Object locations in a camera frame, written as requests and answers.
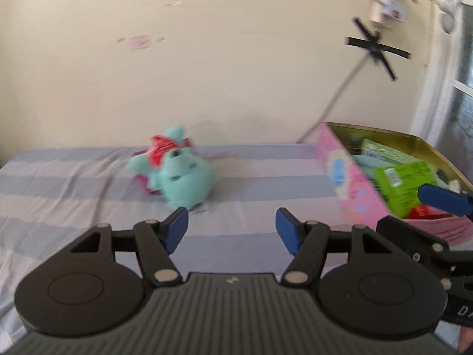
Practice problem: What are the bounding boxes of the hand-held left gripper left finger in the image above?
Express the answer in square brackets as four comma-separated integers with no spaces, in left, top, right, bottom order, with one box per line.
[68,207,190,287]

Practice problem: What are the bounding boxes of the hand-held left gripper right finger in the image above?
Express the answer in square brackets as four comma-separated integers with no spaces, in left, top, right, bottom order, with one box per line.
[275,208,392,287]

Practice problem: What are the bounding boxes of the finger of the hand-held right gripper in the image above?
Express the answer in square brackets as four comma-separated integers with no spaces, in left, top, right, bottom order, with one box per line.
[417,183,473,217]
[376,215,473,278]

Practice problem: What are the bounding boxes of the small red box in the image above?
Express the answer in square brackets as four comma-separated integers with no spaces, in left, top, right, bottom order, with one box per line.
[408,207,449,220]

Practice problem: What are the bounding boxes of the green snack packet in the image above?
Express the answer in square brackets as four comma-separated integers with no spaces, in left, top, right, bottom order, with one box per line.
[373,161,438,219]

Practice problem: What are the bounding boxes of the teal plush toy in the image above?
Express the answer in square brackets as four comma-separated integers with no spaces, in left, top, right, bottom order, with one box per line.
[127,125,218,209]

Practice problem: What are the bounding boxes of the pink storage box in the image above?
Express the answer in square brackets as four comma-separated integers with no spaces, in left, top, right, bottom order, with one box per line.
[316,121,473,246]

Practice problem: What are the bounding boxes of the green white carton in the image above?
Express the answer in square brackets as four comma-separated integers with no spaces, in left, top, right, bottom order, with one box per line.
[360,138,418,165]

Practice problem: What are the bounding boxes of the magenta foil pouch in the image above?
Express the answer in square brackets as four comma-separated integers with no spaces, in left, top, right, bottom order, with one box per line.
[131,137,196,196]

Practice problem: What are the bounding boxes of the frosted patterned window glass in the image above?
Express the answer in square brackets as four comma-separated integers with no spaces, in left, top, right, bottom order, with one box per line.
[449,0,473,171]

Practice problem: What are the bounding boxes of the striped grey white bed sheet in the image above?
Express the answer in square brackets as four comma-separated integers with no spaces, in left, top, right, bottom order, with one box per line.
[0,142,370,337]

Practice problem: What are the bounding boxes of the black tape cross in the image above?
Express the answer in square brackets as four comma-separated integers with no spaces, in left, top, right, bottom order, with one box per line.
[345,17,412,81]

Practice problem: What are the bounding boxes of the white window latch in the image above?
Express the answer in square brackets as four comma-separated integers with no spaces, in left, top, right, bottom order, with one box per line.
[440,0,461,34]

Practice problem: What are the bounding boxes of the white window frame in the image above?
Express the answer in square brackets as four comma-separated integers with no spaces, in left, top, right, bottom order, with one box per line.
[414,0,473,178]

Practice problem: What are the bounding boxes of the thick white cable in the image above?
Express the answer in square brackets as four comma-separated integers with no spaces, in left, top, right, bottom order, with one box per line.
[296,54,370,144]

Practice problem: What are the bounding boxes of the clear wall sticker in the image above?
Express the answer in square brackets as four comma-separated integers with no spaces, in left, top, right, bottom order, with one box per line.
[127,35,152,50]

